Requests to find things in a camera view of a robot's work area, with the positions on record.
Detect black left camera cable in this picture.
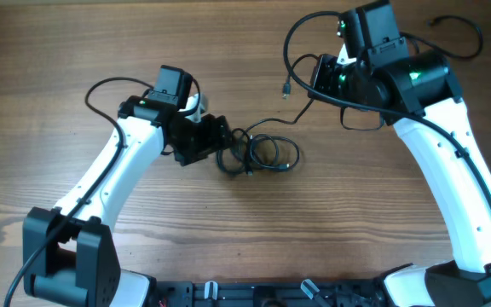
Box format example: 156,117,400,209
3,76,202,307

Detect black usb cable bundle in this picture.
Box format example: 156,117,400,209
215,127,301,177

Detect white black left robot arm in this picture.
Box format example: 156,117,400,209
4,66,232,306

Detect black right camera cable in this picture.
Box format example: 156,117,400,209
282,10,491,265

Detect black camera cable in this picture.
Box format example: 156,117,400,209
3,76,202,307
282,10,491,265

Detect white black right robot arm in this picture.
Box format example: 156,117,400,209
308,1,491,306

